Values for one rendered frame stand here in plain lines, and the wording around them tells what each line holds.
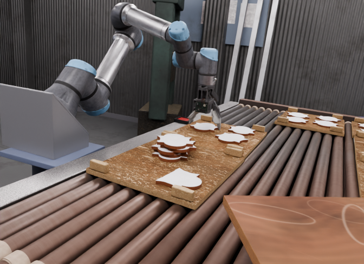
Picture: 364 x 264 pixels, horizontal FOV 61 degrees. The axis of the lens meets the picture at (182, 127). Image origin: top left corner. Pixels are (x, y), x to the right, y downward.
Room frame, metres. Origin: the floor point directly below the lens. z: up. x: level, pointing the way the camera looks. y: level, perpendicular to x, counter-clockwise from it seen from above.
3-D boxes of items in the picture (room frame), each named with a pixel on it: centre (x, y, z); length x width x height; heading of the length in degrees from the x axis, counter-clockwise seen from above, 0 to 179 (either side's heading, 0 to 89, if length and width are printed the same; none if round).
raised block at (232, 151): (1.04, -0.19, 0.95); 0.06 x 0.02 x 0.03; 64
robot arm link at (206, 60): (1.34, -0.08, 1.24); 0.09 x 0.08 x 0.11; 69
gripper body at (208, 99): (1.34, -0.09, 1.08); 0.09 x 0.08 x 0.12; 155
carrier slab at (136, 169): (0.92, 0.02, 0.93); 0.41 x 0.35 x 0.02; 154
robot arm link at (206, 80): (1.34, -0.09, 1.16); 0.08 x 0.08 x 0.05
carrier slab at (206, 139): (1.30, -0.16, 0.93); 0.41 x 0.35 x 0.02; 155
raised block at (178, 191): (0.69, -0.02, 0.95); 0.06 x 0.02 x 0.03; 64
